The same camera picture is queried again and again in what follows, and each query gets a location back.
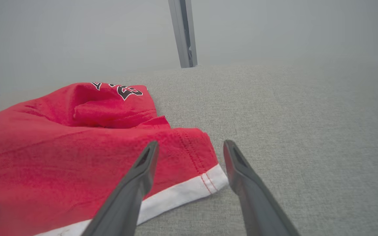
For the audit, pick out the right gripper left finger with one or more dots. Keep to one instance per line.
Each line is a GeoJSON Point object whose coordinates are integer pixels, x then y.
{"type": "Point", "coordinates": [126, 203]}

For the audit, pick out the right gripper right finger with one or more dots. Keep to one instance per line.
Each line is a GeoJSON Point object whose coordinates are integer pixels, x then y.
{"type": "Point", "coordinates": [258, 209]}

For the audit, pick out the red basketball shorts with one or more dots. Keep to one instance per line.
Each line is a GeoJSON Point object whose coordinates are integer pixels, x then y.
{"type": "Point", "coordinates": [61, 164]}

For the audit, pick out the grey metal partition post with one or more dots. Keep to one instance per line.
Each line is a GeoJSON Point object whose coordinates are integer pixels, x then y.
{"type": "Point", "coordinates": [177, 32]}

